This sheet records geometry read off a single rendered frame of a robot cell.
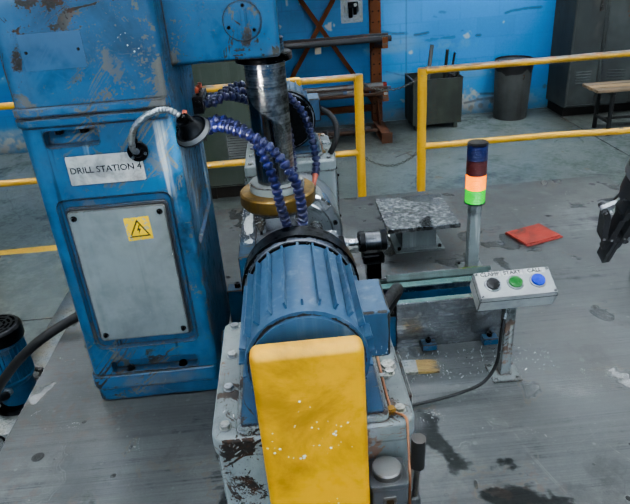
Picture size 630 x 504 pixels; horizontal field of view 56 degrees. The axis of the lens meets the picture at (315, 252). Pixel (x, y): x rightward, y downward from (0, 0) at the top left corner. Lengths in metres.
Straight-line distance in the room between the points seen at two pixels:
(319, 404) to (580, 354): 1.03
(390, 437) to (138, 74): 0.78
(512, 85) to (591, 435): 5.41
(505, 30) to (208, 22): 5.79
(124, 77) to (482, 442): 1.02
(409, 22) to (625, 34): 2.09
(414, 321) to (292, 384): 0.89
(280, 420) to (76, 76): 0.77
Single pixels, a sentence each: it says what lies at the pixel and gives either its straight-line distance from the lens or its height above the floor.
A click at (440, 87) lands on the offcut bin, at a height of 0.43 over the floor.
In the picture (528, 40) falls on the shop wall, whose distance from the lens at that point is 6.99.
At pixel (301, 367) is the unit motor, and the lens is 0.68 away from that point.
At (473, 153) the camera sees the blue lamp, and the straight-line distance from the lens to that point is 1.78.
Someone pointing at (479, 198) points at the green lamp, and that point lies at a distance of 1.83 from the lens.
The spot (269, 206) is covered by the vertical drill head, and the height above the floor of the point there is 1.23.
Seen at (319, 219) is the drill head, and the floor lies 1.08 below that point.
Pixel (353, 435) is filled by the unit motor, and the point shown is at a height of 1.22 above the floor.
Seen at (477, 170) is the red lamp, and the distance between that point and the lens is 1.80.
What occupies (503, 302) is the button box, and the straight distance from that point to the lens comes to 1.36.
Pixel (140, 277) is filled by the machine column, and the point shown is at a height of 1.14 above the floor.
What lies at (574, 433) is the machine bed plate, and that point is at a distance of 1.42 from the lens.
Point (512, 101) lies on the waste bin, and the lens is 6.62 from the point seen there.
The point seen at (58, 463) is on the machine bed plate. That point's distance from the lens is 1.46.
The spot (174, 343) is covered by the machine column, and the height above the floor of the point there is 0.95.
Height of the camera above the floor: 1.75
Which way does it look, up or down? 27 degrees down
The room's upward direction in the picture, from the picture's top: 4 degrees counter-clockwise
